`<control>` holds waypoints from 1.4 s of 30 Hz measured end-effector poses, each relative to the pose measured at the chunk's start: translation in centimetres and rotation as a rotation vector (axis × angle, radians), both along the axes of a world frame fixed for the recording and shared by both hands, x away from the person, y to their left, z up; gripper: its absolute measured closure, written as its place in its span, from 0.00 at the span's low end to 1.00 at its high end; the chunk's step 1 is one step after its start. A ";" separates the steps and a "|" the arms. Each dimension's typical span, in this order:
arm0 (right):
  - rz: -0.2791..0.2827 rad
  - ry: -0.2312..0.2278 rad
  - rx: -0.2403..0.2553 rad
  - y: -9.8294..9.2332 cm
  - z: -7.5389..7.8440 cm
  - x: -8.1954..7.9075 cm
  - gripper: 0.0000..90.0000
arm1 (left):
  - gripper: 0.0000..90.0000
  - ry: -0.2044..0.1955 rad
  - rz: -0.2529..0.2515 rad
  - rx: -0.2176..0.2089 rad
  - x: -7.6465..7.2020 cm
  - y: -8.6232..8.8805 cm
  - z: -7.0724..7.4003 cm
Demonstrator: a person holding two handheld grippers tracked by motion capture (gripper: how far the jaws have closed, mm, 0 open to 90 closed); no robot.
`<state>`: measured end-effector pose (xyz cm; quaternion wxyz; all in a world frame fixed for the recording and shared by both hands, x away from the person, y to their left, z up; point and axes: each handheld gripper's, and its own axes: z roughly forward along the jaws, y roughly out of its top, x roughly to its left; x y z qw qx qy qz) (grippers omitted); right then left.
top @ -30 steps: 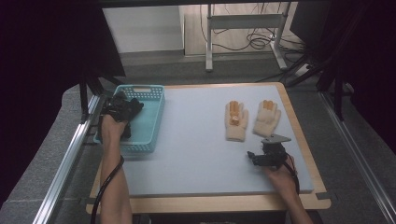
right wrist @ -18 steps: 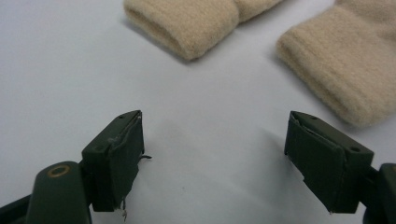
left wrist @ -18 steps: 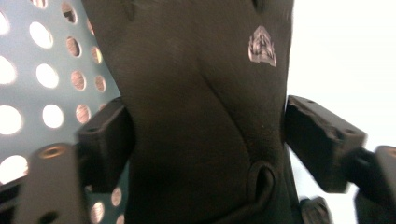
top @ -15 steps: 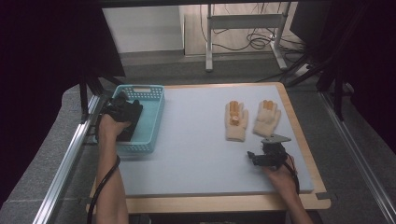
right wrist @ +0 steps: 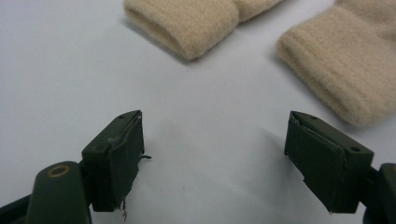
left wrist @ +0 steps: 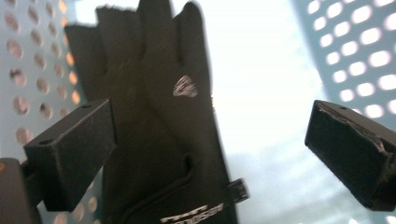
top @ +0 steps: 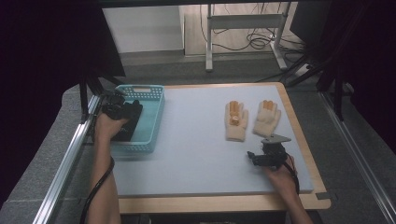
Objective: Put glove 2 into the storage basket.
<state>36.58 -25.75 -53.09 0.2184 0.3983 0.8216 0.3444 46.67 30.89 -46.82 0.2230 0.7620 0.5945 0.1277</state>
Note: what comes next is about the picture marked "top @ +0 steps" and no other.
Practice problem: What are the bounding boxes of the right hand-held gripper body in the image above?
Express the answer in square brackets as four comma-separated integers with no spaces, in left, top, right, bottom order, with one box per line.
[261,133,292,172]

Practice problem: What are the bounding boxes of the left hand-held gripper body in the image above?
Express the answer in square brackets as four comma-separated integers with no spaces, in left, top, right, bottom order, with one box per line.
[101,89,127,121]

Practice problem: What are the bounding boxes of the cream glove with orange fingertips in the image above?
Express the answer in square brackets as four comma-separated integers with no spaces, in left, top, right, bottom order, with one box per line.
[252,99,282,138]

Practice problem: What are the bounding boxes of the cream glove with orange label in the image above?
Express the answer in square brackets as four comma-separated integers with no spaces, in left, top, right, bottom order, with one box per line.
[224,100,249,143]

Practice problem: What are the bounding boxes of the turquoise plastic basket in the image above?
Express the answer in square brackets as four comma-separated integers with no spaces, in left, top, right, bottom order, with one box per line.
[107,84,166,154]

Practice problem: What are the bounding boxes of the person's left hand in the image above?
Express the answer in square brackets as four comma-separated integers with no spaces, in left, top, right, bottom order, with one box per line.
[93,111,131,145]

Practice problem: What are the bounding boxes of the person's right hand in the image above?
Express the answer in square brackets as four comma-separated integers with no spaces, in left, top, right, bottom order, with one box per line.
[263,154,299,196]

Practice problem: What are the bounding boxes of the black metal stand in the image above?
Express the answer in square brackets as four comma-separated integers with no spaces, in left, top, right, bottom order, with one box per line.
[78,70,126,124]
[285,46,357,123]

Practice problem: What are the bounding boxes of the wooden table board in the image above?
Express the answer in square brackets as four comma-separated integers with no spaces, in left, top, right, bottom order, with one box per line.
[117,81,332,216]

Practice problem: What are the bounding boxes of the grey foam mat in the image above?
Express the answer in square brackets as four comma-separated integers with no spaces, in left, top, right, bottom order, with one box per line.
[111,84,315,199]

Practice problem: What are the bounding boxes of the white panel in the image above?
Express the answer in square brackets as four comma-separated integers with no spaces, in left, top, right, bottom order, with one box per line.
[102,5,186,54]

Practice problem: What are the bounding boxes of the black curtain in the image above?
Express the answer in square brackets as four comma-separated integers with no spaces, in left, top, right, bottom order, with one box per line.
[0,0,126,208]
[289,0,396,154]

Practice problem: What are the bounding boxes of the white power strip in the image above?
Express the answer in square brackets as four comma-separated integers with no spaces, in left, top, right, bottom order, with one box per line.
[293,63,313,77]

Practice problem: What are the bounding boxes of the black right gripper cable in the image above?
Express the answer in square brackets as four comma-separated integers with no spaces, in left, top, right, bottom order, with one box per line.
[281,154,301,196]

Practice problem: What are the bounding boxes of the aluminium rail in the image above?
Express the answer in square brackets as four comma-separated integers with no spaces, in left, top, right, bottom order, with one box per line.
[319,91,396,224]
[32,93,101,224]

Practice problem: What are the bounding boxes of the black cables on floor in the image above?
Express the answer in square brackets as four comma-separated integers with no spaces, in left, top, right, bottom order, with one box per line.
[199,3,310,63]

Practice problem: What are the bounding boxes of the white metal desk frame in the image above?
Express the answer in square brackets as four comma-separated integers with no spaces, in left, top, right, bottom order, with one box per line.
[205,3,290,73]

